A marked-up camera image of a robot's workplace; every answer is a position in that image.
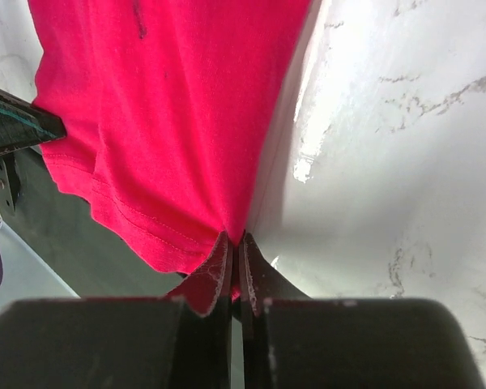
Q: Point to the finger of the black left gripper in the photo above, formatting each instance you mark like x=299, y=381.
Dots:
x=24, y=125

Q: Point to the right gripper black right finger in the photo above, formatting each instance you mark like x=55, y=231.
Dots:
x=259, y=280

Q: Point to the crimson pink t-shirt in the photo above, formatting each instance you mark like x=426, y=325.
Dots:
x=166, y=105

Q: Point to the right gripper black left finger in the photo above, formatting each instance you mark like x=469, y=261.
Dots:
x=209, y=287

